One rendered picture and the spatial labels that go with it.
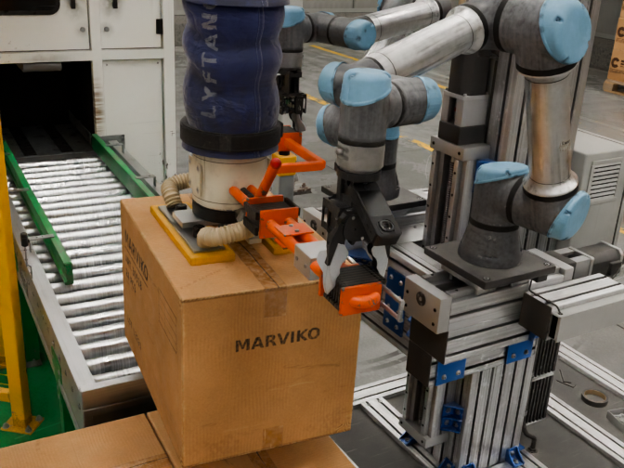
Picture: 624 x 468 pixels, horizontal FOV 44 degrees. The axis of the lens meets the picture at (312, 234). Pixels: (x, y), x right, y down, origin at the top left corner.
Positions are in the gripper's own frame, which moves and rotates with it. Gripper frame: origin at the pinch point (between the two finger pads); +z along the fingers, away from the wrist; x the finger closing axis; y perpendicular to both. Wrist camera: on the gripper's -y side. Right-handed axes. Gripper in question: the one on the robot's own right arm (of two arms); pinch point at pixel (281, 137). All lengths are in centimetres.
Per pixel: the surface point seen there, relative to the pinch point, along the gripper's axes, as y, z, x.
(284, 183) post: -44, 31, 21
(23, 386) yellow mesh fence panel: -60, 103, -70
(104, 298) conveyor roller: -52, 69, -42
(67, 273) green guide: -59, 60, -52
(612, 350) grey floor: -24, 121, 180
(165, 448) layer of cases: 37, 65, -45
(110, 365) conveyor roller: -7, 67, -49
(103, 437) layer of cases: 28, 65, -58
